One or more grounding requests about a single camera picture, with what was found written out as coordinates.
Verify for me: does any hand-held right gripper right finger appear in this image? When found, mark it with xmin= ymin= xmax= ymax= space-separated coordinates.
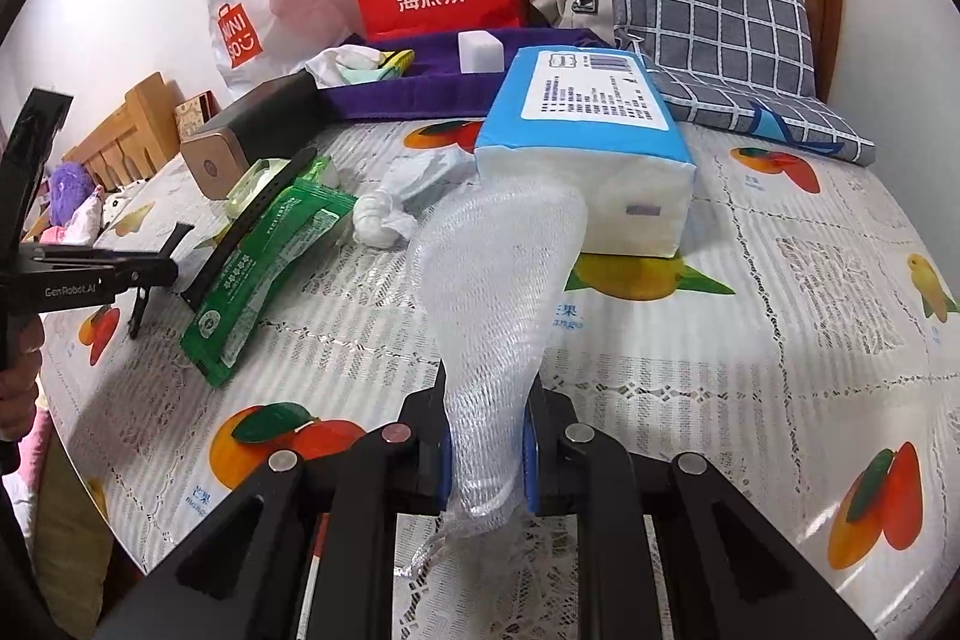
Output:
xmin=523 ymin=387 xmax=877 ymax=640

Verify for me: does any purple plush toy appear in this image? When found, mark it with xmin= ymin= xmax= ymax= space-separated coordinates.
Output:
xmin=49 ymin=160 xmax=95 ymax=236

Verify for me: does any purple cloth tray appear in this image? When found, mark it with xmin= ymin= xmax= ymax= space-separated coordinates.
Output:
xmin=319 ymin=26 xmax=623 ymax=120

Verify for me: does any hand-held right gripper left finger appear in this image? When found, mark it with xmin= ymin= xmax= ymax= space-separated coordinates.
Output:
xmin=97 ymin=389 xmax=451 ymax=640

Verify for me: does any person's left hand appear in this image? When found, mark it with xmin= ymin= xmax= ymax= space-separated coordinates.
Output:
xmin=0 ymin=317 xmax=40 ymax=442

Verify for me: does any white foam block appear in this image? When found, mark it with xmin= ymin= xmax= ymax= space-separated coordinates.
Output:
xmin=457 ymin=31 xmax=503 ymax=75

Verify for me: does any crumpled white tissue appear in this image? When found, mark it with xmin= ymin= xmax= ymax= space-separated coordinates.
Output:
xmin=352 ymin=149 xmax=481 ymax=249

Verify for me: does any brown box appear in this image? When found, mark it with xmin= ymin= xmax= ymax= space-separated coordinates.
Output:
xmin=180 ymin=70 xmax=331 ymax=200

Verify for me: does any blue tissue pack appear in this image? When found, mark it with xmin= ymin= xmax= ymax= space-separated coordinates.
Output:
xmin=472 ymin=46 xmax=695 ymax=259

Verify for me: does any wooden headboard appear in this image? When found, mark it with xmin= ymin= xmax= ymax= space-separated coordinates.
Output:
xmin=64 ymin=72 xmax=181 ymax=191

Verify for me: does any fruit print tablecloth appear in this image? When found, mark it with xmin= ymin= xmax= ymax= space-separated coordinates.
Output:
xmin=37 ymin=115 xmax=960 ymax=640

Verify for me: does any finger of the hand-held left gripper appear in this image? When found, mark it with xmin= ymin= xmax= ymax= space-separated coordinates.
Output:
xmin=161 ymin=147 xmax=318 ymax=313
xmin=129 ymin=286 xmax=155 ymax=341

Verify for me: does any patterned book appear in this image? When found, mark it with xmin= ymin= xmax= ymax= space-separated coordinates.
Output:
xmin=174 ymin=94 xmax=218 ymax=142

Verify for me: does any white mesh net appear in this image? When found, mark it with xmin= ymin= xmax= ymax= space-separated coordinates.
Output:
xmin=394 ymin=182 xmax=590 ymax=581

